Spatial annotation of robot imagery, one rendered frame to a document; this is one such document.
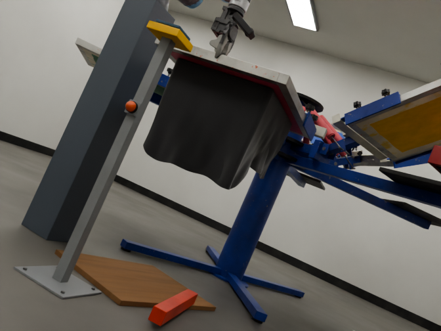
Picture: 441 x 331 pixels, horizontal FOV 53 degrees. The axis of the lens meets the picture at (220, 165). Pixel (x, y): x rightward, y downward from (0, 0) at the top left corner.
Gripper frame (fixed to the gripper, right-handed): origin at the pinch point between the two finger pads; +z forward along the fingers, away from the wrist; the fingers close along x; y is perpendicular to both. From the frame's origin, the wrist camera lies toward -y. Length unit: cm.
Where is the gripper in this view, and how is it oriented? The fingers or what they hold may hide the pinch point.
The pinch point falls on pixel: (220, 57)
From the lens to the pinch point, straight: 176.5
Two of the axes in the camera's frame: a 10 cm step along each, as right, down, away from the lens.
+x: -3.0, -1.9, -9.3
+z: -4.0, 9.1, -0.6
